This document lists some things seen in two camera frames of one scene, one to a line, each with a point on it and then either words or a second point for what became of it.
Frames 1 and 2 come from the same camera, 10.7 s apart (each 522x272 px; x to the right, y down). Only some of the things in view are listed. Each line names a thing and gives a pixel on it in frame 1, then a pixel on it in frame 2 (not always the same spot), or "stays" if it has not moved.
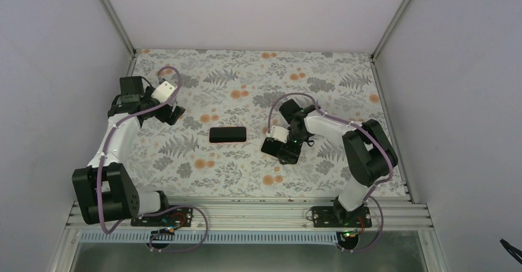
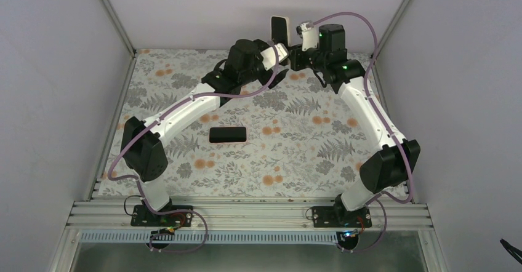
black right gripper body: [296, 149] to [319, 61]
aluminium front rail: [269, 215] stays
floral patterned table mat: [229, 98] stays
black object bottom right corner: [514, 253] stays
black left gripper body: [164, 117] to [266, 80]
